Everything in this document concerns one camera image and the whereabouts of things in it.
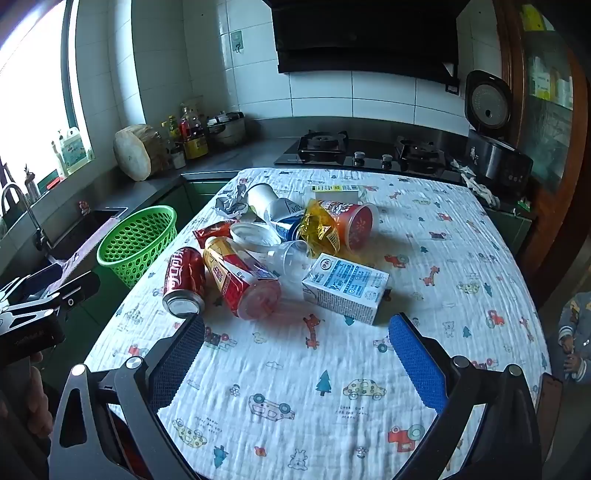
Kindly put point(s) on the steel sink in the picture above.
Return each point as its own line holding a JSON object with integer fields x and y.
{"x": 87, "y": 226}

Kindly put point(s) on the steel faucet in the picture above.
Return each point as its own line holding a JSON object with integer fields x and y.
{"x": 27, "y": 207}

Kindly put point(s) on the yellow plastic wrapper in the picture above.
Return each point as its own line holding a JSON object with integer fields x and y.
{"x": 316, "y": 226}

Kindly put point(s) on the white blue milk carton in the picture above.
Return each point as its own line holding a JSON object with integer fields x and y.
{"x": 351, "y": 286}

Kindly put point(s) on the clear plastic cup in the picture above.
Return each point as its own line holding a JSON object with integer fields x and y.
{"x": 288, "y": 258}

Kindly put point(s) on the black gas stove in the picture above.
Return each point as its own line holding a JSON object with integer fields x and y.
{"x": 318, "y": 157}

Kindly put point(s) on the red yellow snack cup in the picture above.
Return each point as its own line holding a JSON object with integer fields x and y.
{"x": 226, "y": 272}

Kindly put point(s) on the black range hood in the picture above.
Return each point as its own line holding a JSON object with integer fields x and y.
{"x": 360, "y": 37}

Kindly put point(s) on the white lidded jar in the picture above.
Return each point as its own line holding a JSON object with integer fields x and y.
{"x": 178, "y": 160}

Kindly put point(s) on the black rice cooker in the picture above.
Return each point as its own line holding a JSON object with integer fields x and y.
{"x": 496, "y": 161}

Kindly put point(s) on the orange red noodle cup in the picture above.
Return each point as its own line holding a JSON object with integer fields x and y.
{"x": 358, "y": 226}

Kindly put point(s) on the white plastic bottle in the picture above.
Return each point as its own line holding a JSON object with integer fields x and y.
{"x": 57, "y": 157}

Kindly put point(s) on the red sauce bottle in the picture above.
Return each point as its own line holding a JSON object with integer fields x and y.
{"x": 184, "y": 125}

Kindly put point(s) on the black wall socket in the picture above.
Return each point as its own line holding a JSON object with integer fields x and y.
{"x": 452, "y": 86}

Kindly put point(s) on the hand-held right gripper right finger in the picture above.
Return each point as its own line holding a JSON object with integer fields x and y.
{"x": 415, "y": 360}

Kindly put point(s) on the round wooden chopping block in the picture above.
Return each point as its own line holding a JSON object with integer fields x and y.
{"x": 134, "y": 154}

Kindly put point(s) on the white printed tablecloth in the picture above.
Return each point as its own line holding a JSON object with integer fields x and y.
{"x": 300, "y": 392}

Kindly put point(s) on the window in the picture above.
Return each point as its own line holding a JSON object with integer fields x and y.
{"x": 32, "y": 92}

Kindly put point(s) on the person's left hand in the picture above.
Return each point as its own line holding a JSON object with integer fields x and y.
{"x": 39, "y": 406}

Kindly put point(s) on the grey paper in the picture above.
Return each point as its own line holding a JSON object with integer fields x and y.
{"x": 233, "y": 201}

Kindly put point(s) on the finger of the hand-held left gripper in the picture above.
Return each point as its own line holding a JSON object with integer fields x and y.
{"x": 23, "y": 286}
{"x": 81, "y": 286}

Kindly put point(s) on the wooden glass door cabinet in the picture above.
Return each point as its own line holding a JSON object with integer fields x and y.
{"x": 545, "y": 115}

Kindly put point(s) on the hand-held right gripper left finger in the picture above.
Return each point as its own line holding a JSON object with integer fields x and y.
{"x": 180, "y": 355}

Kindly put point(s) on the steel cooking pot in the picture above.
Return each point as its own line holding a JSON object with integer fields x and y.
{"x": 226, "y": 131}

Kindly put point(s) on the dark sauce bottle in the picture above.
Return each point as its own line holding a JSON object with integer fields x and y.
{"x": 197, "y": 129}

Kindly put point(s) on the yellow tin can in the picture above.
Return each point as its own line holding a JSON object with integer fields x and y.
{"x": 196, "y": 148}

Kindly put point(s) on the clear bottle yellow green label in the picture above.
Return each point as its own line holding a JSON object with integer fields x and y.
{"x": 337, "y": 188}

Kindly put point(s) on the blue silver drink can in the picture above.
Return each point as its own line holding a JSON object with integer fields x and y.
{"x": 288, "y": 221}

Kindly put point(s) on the red snack wrapper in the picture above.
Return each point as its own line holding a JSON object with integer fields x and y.
{"x": 210, "y": 232}

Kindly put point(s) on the green plastic basket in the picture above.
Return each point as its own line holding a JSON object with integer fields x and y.
{"x": 138, "y": 240}

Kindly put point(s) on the white grey rag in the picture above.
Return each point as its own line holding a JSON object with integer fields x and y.
{"x": 480, "y": 189}

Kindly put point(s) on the red cola can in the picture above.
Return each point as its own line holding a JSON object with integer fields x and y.
{"x": 182, "y": 277}

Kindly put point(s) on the green wall hook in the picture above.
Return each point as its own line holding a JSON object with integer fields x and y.
{"x": 236, "y": 40}

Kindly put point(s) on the white paper cup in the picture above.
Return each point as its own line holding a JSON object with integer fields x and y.
{"x": 263, "y": 196}

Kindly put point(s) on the steel kitchen counter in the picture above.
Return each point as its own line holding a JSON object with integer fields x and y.
{"x": 240, "y": 152}

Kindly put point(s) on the oil bottle yellow cap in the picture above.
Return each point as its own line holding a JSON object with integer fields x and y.
{"x": 171, "y": 129}

